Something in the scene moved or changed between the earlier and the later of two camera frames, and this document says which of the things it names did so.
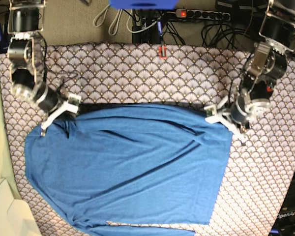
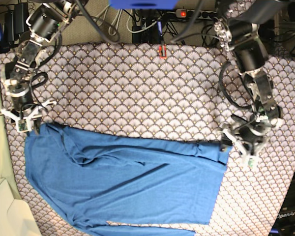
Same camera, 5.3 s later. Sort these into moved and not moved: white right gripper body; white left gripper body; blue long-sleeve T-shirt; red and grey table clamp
Moved: white right gripper body; blue long-sleeve T-shirt; white left gripper body
Not moved: red and grey table clamp
